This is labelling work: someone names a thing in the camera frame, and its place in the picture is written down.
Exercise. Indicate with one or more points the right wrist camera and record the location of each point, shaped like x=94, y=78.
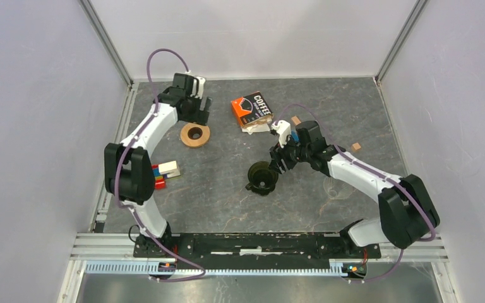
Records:
x=283, y=129

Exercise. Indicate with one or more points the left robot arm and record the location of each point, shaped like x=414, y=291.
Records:
x=128, y=173

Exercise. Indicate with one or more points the clear glass dripper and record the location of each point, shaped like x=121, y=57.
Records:
x=337, y=189

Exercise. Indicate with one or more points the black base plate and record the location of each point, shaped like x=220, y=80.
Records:
x=254, y=251

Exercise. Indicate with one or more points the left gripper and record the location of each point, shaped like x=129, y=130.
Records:
x=199, y=117

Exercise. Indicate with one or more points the coffee filter box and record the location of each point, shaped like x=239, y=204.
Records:
x=251, y=110

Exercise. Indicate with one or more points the red blue block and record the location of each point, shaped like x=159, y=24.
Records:
x=294, y=136

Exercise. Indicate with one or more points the wooden ring holder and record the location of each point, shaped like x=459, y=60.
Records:
x=194, y=135

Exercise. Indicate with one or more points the small wooden cube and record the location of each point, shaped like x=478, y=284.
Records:
x=356, y=147

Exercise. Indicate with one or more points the long wooden block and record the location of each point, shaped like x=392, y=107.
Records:
x=296, y=121

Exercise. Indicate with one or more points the white paper filter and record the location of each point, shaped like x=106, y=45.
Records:
x=256, y=128

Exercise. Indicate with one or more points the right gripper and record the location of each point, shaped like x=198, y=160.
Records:
x=278, y=154

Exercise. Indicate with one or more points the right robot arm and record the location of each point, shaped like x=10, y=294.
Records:
x=406, y=211

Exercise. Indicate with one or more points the aluminium frame rail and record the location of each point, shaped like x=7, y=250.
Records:
x=86, y=197

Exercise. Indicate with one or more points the colourful block stack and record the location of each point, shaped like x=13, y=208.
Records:
x=164, y=171

